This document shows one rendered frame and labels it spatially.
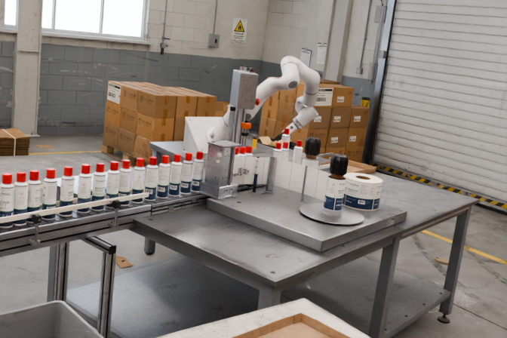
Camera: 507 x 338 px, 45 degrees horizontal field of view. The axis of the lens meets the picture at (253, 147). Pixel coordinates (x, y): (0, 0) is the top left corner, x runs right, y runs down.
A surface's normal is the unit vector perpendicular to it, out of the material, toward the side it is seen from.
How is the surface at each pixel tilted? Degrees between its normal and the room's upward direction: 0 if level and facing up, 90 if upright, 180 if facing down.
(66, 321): 90
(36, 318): 90
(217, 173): 90
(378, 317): 90
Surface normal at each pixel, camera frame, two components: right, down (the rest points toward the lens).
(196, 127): 0.49, -0.58
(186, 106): 0.64, 0.22
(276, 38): -0.77, 0.04
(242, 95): 0.26, 0.22
